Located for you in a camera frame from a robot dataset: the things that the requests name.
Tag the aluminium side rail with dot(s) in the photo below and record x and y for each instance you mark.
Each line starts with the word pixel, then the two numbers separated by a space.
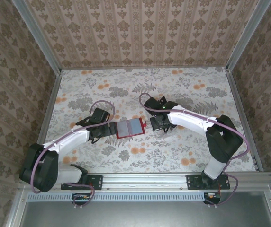
pixel 244 118
pixel 43 130

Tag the aluminium frame post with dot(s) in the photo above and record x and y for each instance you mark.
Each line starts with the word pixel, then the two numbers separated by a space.
pixel 244 35
pixel 38 35

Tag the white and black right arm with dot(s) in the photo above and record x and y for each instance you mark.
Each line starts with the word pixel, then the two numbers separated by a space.
pixel 223 139

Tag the red leather card holder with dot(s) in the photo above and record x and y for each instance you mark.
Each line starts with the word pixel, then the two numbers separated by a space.
pixel 123 128

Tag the aluminium mounting rail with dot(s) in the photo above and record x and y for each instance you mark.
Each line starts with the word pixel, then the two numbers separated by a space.
pixel 145 180

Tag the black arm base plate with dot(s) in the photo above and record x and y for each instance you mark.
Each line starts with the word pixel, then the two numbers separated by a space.
pixel 193 182
pixel 96 182

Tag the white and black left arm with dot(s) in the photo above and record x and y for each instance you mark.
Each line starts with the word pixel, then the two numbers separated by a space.
pixel 66 142

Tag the small black controller board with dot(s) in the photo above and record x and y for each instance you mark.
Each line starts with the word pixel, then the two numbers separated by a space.
pixel 81 198
pixel 212 198

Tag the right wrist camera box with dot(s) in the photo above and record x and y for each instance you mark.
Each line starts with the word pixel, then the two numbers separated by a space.
pixel 151 104

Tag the floral tablecloth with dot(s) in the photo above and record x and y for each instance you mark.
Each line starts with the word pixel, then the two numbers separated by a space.
pixel 90 78

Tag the grey metal panel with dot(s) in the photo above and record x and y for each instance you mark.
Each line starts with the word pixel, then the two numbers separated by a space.
pixel 138 215

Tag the black plastic stand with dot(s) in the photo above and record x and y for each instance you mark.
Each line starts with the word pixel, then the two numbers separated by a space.
pixel 162 100

